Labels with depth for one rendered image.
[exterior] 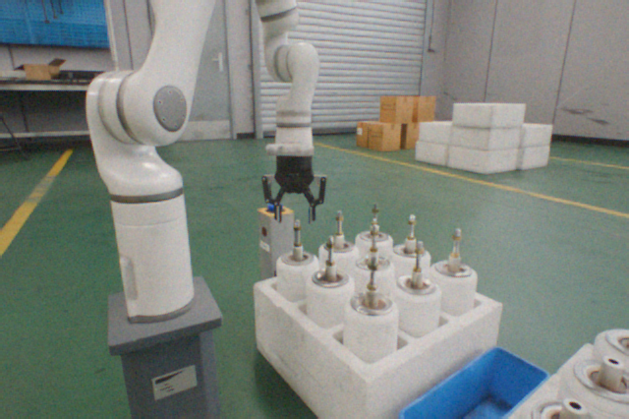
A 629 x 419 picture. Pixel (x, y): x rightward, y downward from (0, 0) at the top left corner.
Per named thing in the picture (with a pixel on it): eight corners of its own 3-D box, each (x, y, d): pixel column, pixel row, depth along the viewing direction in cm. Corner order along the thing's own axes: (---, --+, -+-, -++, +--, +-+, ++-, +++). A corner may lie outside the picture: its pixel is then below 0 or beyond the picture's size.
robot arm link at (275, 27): (288, 75, 80) (267, 4, 72) (320, 74, 75) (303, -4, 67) (267, 89, 76) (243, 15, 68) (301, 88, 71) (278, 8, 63)
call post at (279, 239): (273, 326, 102) (269, 216, 93) (261, 314, 108) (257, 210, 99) (295, 317, 106) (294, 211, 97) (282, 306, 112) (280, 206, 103)
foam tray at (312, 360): (363, 470, 63) (368, 382, 58) (256, 348, 93) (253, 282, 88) (491, 374, 84) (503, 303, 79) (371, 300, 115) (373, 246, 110)
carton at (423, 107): (433, 122, 451) (435, 95, 442) (417, 123, 441) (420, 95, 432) (417, 121, 476) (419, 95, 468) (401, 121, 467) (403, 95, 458)
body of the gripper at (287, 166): (315, 146, 81) (315, 189, 83) (276, 146, 81) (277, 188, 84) (313, 150, 73) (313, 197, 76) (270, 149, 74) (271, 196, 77)
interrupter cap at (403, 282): (398, 274, 77) (398, 271, 77) (436, 280, 75) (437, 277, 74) (393, 292, 70) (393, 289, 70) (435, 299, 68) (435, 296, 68)
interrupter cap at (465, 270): (427, 268, 80) (427, 265, 80) (450, 260, 84) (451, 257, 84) (455, 282, 74) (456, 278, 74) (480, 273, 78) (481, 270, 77)
